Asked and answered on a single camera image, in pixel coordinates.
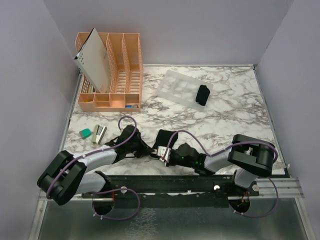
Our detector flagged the grey green stapler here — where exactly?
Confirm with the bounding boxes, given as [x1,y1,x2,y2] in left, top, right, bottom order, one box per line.
[92,124,107,145]

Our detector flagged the clear plastic box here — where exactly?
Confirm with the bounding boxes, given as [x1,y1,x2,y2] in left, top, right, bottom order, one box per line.
[156,70,213,112]

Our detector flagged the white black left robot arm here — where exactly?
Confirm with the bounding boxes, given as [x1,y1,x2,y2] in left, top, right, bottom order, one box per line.
[36,125,154,206]

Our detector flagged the green eraser block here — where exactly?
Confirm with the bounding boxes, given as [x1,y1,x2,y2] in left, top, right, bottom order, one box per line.
[79,128,92,139]

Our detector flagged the black white boxer briefs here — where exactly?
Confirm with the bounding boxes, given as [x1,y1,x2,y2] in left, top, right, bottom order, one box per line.
[195,84,211,106]

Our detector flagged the white booklet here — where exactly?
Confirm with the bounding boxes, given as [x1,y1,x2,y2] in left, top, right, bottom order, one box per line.
[74,28,112,93]

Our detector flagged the black garment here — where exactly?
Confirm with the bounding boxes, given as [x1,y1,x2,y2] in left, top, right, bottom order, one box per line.
[152,129,179,150]

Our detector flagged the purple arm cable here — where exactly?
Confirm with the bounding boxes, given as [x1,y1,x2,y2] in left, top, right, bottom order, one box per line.
[162,130,280,218]
[46,116,142,222]

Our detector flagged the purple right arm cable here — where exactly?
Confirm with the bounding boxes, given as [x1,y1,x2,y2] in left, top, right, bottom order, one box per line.
[162,130,280,218]

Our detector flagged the blue clips in organizer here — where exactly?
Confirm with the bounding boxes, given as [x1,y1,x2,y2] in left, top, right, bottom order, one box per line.
[125,104,139,109]

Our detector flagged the orange plastic desk organizer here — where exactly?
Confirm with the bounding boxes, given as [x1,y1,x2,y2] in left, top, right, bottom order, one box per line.
[78,32,144,113]

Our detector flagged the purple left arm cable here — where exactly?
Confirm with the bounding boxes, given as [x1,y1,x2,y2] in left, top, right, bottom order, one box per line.
[46,116,142,222]

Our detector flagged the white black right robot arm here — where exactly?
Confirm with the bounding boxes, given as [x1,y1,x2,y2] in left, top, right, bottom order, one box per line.
[158,131,279,196]

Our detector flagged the aluminium frame rail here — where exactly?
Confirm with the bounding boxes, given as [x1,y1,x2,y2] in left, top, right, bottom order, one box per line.
[256,178,305,199]

